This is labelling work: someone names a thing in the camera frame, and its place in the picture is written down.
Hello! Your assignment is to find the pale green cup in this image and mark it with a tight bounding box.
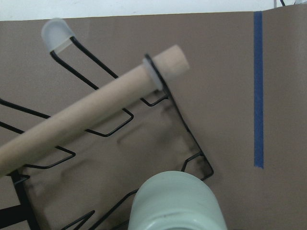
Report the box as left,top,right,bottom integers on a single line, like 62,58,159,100
128,171,227,230

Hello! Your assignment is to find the black wire cup rack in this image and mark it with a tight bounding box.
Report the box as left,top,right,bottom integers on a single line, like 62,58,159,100
0,15,213,230

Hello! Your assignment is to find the wooden rack handle rod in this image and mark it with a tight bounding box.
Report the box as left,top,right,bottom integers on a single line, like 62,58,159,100
0,45,189,176

